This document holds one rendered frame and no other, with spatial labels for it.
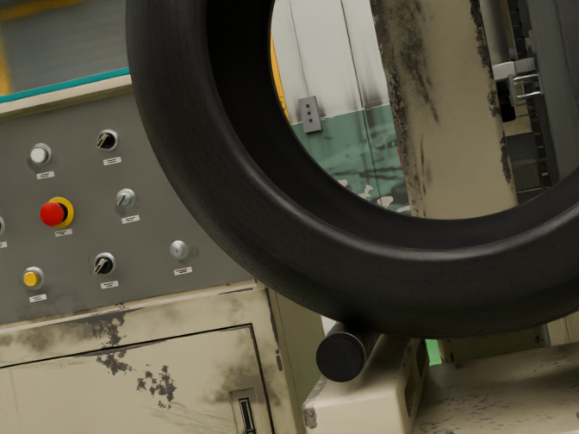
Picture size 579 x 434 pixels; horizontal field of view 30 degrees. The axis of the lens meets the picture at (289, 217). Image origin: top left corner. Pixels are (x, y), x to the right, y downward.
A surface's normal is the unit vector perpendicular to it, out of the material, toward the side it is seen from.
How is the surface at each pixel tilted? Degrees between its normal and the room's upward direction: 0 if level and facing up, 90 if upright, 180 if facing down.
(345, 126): 90
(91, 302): 90
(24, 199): 90
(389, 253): 100
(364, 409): 90
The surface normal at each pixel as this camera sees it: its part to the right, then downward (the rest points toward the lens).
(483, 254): -0.14, 0.27
